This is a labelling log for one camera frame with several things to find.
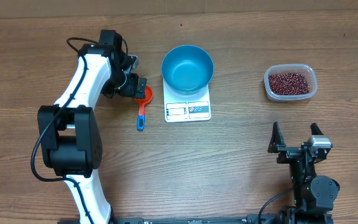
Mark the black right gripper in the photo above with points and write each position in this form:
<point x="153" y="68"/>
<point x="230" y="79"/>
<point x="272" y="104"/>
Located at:
<point x="294" y="150"/>

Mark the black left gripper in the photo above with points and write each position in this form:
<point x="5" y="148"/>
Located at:
<point x="132" y="88"/>

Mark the red measuring scoop blue handle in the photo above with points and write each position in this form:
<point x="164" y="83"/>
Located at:
<point x="142" y="104"/>

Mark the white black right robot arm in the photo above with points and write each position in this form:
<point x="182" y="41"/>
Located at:
<point x="314" y="195"/>

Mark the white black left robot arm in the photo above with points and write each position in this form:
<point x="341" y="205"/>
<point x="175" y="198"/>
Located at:
<point x="69" y="148"/>

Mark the white kitchen scale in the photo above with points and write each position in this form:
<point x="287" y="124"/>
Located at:
<point x="180" y="108"/>

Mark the blue bowl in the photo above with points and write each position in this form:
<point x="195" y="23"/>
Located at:
<point x="187" y="69"/>

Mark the red beans in container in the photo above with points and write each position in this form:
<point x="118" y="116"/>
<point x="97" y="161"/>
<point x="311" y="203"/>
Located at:
<point x="288" y="84"/>

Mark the clear plastic container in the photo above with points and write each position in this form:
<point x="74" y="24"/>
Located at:
<point x="306" y="70"/>

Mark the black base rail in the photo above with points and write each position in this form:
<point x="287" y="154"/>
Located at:
<point x="250" y="219"/>

